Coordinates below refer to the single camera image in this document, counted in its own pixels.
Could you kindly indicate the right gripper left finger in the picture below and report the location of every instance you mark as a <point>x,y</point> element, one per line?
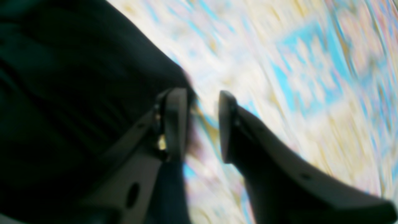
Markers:
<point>144,183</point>

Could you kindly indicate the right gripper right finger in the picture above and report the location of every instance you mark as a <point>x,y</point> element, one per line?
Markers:
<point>283,188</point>

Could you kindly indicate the black t-shirt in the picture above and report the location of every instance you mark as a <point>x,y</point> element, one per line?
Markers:
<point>76,75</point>

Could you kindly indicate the patterned tablecloth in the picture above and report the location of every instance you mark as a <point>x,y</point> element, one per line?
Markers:
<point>321,74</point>

